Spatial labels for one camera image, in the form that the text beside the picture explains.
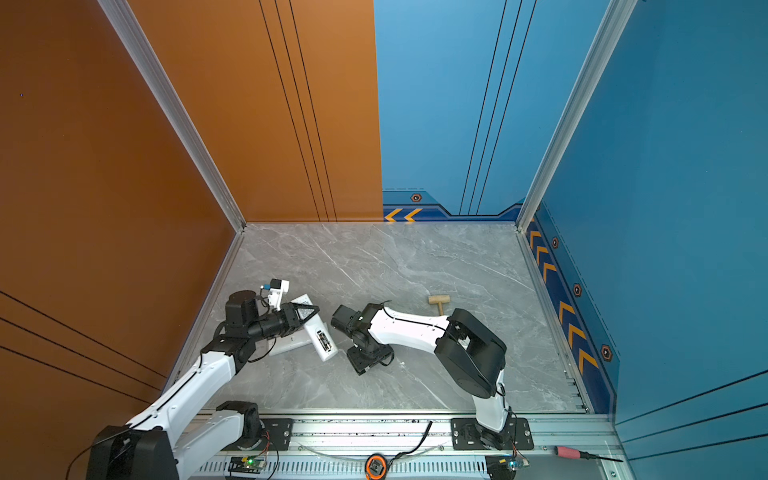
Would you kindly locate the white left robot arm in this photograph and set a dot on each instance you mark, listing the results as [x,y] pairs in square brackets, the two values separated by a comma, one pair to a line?
[156,444]

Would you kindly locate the circuit board right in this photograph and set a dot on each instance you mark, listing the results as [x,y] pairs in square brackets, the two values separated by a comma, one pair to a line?
[505,467]

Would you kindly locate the aluminium corner post right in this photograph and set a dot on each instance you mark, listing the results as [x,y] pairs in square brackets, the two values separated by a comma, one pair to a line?
[610,30]

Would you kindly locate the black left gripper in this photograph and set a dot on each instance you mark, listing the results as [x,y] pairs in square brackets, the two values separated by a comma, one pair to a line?
[291,318]

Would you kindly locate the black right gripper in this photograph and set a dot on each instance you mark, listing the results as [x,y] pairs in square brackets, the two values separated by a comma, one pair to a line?
[358,365]

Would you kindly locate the white remote with QR label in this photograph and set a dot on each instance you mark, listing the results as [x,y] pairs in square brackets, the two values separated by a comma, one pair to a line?
[289,343]

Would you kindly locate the pink handled screwdriver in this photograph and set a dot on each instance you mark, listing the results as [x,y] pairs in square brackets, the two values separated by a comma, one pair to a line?
[574,454]

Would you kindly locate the white remote control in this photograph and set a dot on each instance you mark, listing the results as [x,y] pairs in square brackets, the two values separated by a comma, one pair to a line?
[322,340]

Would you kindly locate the aluminium corner post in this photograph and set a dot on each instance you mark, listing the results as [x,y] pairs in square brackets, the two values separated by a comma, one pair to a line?
[610,30]
[128,29]

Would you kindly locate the green circuit board left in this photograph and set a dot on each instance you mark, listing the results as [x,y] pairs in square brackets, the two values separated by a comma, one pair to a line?
[246,465]

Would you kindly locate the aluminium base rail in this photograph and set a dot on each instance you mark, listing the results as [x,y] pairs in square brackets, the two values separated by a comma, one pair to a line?
[420,445]

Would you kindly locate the wooden mallet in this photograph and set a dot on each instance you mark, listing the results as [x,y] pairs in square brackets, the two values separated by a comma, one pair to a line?
[439,301]

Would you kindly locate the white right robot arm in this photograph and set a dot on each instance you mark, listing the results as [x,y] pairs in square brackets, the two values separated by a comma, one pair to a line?
[470,352]

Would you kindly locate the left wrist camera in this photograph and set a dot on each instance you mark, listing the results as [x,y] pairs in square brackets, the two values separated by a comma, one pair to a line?
[271,294]

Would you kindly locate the aluminium corner post left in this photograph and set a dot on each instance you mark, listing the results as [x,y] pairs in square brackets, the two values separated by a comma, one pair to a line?
[128,29]

